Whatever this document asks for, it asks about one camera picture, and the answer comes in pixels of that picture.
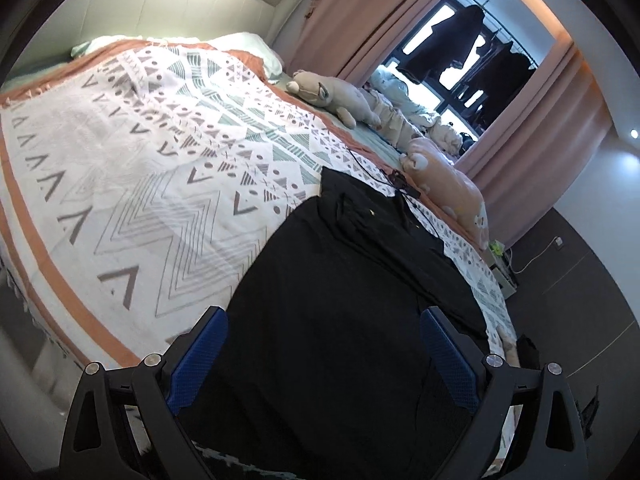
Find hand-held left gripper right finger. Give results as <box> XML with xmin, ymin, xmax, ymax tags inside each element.
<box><xmin>420</xmin><ymin>306</ymin><xmax>588</xmax><ymax>480</ymax></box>

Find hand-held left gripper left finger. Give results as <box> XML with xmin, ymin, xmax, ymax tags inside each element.
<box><xmin>60</xmin><ymin>305</ymin><xmax>230</xmax><ymax>480</ymax></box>

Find grey plush toy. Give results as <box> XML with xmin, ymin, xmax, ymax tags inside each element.
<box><xmin>286</xmin><ymin>70</ymin><xmax>382</xmax><ymax>128</ymax></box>

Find hanging black coat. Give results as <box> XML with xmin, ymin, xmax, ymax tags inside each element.
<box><xmin>397</xmin><ymin>4</ymin><xmax>485</xmax><ymax>81</ymax></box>

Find white pillow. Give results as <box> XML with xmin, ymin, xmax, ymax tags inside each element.
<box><xmin>210</xmin><ymin>32</ymin><xmax>284</xmax><ymax>79</ymax></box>

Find patterned bed blanket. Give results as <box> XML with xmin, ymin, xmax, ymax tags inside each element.
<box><xmin>0</xmin><ymin>35</ymin><xmax>516</xmax><ymax>376</ymax></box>

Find black cable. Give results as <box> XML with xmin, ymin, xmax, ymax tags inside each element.
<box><xmin>345</xmin><ymin>147</ymin><xmax>448</xmax><ymax>246</ymax></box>

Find folded black clothes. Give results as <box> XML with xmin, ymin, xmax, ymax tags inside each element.
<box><xmin>517</xmin><ymin>335</ymin><xmax>541</xmax><ymax>367</ymax></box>

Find white cable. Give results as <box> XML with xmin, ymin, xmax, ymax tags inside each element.
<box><xmin>507</xmin><ymin>240</ymin><xmax>558</xmax><ymax>276</ymax></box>

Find beige bedside table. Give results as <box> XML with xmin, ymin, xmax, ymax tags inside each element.
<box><xmin>487</xmin><ymin>250</ymin><xmax>518</xmax><ymax>301</ymax></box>

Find black jacket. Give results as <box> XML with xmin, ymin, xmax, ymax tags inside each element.
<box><xmin>175</xmin><ymin>166</ymin><xmax>493</xmax><ymax>480</ymax></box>

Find pile of white bedding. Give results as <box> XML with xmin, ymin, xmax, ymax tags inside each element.
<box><xmin>362</xmin><ymin>67</ymin><xmax>473</xmax><ymax>161</ymax></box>

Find small black device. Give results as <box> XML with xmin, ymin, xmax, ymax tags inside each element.
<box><xmin>387</xmin><ymin>170</ymin><xmax>421</xmax><ymax>200</ymax></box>

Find hanging dark clothes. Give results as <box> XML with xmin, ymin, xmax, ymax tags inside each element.
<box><xmin>457</xmin><ymin>40</ymin><xmax>536</xmax><ymax>133</ymax></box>

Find pink printed pillow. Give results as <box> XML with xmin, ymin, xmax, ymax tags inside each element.
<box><xmin>400</xmin><ymin>136</ymin><xmax>490</xmax><ymax>251</ymax></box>

